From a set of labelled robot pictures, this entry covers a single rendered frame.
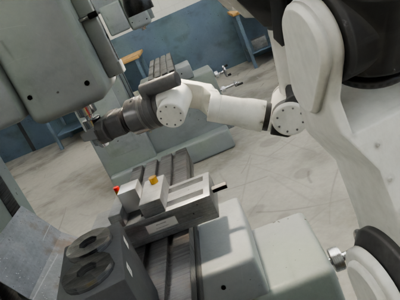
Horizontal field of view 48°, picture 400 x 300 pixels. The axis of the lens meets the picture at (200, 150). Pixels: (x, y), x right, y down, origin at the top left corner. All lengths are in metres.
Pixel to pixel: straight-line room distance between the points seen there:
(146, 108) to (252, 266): 0.46
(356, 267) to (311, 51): 0.31
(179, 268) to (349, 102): 0.61
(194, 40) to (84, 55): 6.63
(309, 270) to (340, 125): 0.73
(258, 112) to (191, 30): 6.63
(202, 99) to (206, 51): 6.59
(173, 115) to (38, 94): 0.30
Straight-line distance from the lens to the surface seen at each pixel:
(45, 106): 1.05
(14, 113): 1.06
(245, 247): 1.15
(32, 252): 1.34
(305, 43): 0.47
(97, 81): 1.02
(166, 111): 0.98
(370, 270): 0.62
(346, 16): 0.44
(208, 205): 1.13
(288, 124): 0.97
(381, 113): 0.55
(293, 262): 1.24
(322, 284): 1.20
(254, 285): 1.15
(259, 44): 6.95
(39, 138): 8.29
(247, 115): 0.99
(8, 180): 1.47
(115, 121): 1.06
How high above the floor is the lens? 1.46
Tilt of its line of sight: 19 degrees down
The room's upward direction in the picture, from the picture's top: 24 degrees counter-clockwise
